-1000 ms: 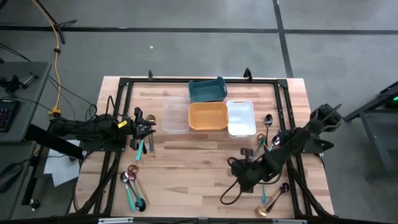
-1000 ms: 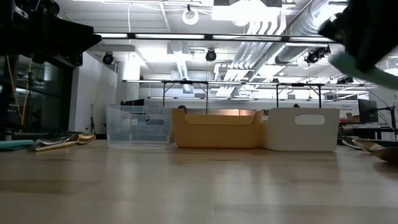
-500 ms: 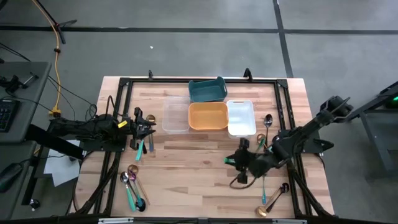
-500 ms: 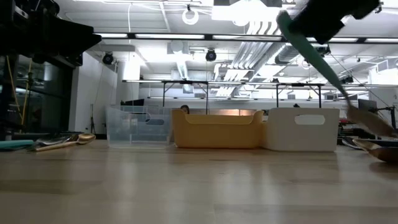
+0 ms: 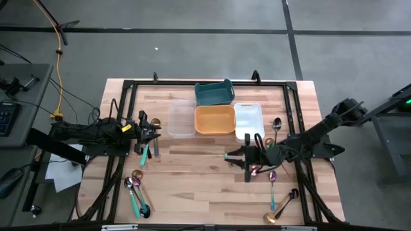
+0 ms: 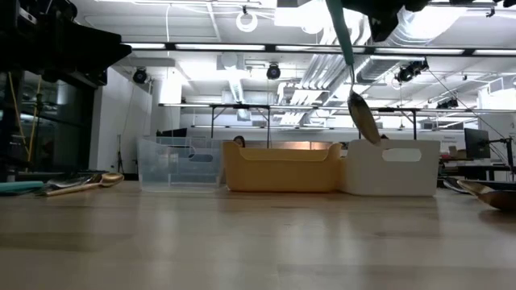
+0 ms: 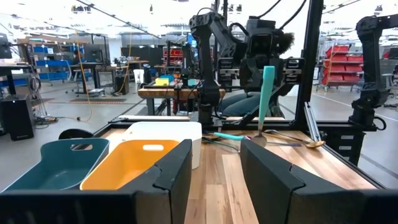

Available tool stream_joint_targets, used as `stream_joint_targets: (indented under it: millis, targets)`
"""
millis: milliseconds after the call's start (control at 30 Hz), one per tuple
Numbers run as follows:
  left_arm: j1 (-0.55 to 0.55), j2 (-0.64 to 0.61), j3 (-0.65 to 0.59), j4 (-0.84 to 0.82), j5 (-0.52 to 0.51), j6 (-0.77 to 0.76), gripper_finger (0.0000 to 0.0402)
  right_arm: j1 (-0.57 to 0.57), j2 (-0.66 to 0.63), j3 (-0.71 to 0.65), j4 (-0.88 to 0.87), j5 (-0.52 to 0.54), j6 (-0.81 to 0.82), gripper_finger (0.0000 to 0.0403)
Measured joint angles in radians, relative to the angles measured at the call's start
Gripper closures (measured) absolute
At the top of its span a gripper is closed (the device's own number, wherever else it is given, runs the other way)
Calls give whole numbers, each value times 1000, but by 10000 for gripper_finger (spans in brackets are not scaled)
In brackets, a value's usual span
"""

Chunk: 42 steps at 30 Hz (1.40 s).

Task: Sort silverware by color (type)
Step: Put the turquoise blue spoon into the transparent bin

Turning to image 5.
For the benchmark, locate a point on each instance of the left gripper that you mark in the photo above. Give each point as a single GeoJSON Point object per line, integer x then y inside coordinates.
{"type": "Point", "coordinates": [141, 133]}

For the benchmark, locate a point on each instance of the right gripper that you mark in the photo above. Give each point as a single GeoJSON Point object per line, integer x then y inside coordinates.
{"type": "Point", "coordinates": [255, 156]}

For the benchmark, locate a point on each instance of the gold spoon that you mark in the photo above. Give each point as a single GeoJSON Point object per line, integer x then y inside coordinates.
{"type": "Point", "coordinates": [156, 149]}
{"type": "Point", "coordinates": [269, 218]}
{"type": "Point", "coordinates": [137, 174]}
{"type": "Point", "coordinates": [155, 122]}
{"type": "Point", "coordinates": [269, 142]}

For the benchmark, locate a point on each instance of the iridescent rainbow spoon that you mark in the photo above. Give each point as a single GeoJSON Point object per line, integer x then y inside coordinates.
{"type": "Point", "coordinates": [273, 176]}
{"type": "Point", "coordinates": [254, 170]}
{"type": "Point", "coordinates": [136, 181]}

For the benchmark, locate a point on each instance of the black spoon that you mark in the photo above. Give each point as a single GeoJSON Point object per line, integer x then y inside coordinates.
{"type": "Point", "coordinates": [293, 193]}
{"type": "Point", "coordinates": [149, 154]}
{"type": "Point", "coordinates": [146, 212]}

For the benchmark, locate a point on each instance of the teal plastic bin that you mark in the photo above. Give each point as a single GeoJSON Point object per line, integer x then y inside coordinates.
{"type": "Point", "coordinates": [213, 94]}

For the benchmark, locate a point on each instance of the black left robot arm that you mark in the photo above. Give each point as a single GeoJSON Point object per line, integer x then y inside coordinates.
{"type": "Point", "coordinates": [96, 131]}

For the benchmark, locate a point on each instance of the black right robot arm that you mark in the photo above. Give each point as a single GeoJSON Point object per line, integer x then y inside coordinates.
{"type": "Point", "coordinates": [318, 128]}

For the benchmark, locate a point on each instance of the yellow tape tag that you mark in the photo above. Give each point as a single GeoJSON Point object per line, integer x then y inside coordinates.
{"type": "Point", "coordinates": [126, 128]}

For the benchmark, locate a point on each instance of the clear plastic bin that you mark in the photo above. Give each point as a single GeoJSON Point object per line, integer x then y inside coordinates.
{"type": "Point", "coordinates": [181, 118]}

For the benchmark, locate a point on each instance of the white plastic bin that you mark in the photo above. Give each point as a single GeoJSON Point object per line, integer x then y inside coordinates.
{"type": "Point", "coordinates": [248, 120]}

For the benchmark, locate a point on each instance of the orange plastic bin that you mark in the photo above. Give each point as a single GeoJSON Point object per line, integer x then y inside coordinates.
{"type": "Point", "coordinates": [215, 120]}

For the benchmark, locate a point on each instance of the white paper sheets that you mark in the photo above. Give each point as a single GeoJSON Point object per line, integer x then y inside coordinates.
{"type": "Point", "coordinates": [64, 176]}

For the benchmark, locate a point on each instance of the black support beam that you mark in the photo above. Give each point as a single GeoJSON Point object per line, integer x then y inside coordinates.
{"type": "Point", "coordinates": [51, 146]}

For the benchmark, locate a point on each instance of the grey side desk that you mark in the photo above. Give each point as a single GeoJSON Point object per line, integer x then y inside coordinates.
{"type": "Point", "coordinates": [16, 208]}
{"type": "Point", "coordinates": [32, 106]}

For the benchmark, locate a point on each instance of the black tripod stand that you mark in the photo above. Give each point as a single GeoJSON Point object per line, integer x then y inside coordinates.
{"type": "Point", "coordinates": [69, 23]}

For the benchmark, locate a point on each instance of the black round caster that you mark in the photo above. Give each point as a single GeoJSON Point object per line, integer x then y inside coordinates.
{"type": "Point", "coordinates": [35, 210]}

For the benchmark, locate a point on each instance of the black backlit keyboard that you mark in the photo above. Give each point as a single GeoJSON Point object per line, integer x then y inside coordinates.
{"type": "Point", "coordinates": [8, 118]}

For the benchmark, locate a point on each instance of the black desk clamp tool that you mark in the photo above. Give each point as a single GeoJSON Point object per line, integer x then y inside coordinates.
{"type": "Point", "coordinates": [14, 86]}

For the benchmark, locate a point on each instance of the black computer mouse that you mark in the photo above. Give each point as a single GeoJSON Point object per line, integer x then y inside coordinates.
{"type": "Point", "coordinates": [9, 181]}

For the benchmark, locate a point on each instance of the black equipment cart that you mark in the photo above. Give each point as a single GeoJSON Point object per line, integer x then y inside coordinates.
{"type": "Point", "coordinates": [390, 106]}

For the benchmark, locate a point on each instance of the black clamp bracket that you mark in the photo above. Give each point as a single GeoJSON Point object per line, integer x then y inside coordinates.
{"type": "Point", "coordinates": [256, 77]}
{"type": "Point", "coordinates": [155, 77]}

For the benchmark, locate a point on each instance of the black aluminium rig frame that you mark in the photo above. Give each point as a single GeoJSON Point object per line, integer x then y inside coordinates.
{"type": "Point", "coordinates": [266, 83]}

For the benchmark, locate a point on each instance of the silver bracket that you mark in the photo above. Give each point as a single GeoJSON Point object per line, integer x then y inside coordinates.
{"type": "Point", "coordinates": [298, 228]}
{"type": "Point", "coordinates": [118, 227]}

